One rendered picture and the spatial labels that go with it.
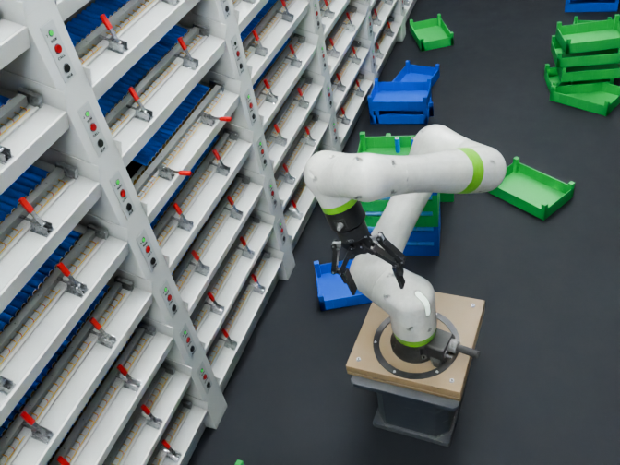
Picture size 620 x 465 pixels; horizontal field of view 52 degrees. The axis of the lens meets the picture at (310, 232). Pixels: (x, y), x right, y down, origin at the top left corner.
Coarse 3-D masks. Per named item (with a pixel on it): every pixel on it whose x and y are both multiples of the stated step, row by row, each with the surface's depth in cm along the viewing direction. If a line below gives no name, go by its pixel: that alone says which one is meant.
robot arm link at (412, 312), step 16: (384, 272) 179; (384, 288) 177; (416, 288) 173; (432, 288) 174; (384, 304) 178; (400, 304) 172; (416, 304) 171; (432, 304) 173; (400, 320) 175; (416, 320) 173; (432, 320) 177; (400, 336) 181; (416, 336) 178; (432, 336) 182
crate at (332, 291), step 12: (324, 264) 260; (348, 264) 261; (324, 276) 262; (336, 276) 261; (324, 288) 257; (336, 288) 256; (348, 288) 255; (324, 300) 246; (336, 300) 246; (348, 300) 246; (360, 300) 247
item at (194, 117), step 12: (216, 96) 203; (204, 108) 196; (192, 120) 191; (180, 132) 186; (168, 144) 182; (168, 156) 181; (156, 168) 176; (144, 180) 171; (156, 180) 174; (144, 192) 170
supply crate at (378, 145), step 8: (360, 136) 250; (392, 136) 249; (400, 136) 249; (408, 136) 248; (360, 144) 249; (368, 144) 254; (376, 144) 253; (384, 144) 252; (392, 144) 252; (400, 144) 251; (408, 144) 250; (360, 152) 249; (368, 152) 252; (376, 152) 252; (384, 152) 251; (392, 152) 250; (400, 152) 249; (408, 152) 248
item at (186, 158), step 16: (208, 80) 207; (224, 80) 205; (224, 96) 205; (208, 112) 198; (224, 112) 199; (208, 128) 193; (192, 144) 187; (208, 144) 194; (176, 160) 182; (192, 160) 185; (176, 176) 177; (160, 192) 172; (144, 208) 164; (160, 208) 173
